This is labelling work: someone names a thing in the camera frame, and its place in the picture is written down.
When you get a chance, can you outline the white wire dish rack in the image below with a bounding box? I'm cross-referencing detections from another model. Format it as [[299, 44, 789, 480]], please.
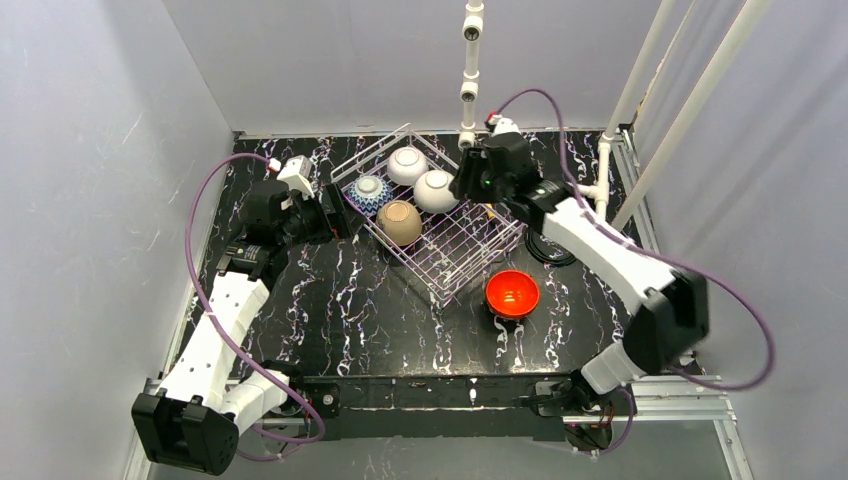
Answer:
[[331, 123, 523, 308]]

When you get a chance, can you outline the floral beige bowl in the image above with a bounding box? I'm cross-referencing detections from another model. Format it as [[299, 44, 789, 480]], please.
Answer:
[[377, 200, 422, 247]]

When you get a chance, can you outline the plain white bowl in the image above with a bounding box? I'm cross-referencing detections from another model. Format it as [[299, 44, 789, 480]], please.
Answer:
[[387, 146, 429, 186]]

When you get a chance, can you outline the white PVC pipe frame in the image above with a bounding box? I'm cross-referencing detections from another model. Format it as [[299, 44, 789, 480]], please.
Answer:
[[478, 1, 796, 230]]

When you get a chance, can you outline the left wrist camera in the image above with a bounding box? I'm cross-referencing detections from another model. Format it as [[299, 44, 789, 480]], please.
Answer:
[[268, 155, 315, 198]]

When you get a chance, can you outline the coiled black cable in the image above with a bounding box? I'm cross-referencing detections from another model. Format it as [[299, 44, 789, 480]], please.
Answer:
[[524, 225, 578, 269]]

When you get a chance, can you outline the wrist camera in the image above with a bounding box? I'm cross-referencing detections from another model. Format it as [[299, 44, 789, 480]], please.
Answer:
[[268, 155, 315, 198], [485, 112, 521, 136]]

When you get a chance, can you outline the glossy orange bowl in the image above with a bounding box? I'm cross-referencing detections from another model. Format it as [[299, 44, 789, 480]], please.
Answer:
[[484, 270, 541, 321]]

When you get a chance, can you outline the blue patterned bowl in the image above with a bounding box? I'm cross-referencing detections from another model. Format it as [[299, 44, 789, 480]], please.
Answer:
[[347, 175, 393, 217]]

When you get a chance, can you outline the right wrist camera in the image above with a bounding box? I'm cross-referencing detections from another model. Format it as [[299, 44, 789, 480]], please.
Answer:
[[485, 112, 521, 136]]

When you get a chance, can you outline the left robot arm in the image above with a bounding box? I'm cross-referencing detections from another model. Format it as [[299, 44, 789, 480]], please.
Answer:
[[131, 180, 355, 475]]

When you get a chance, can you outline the aluminium front rail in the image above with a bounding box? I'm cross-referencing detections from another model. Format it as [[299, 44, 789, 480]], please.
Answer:
[[135, 377, 738, 427]]

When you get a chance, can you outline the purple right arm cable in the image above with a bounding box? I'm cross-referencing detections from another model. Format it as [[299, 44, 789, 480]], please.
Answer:
[[486, 88, 776, 458]]

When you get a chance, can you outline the white ribbed bowl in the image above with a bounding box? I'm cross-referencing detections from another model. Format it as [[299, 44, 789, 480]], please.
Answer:
[[413, 170, 459, 214]]

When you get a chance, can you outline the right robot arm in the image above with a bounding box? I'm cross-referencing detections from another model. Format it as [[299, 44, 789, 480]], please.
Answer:
[[450, 132, 709, 403]]

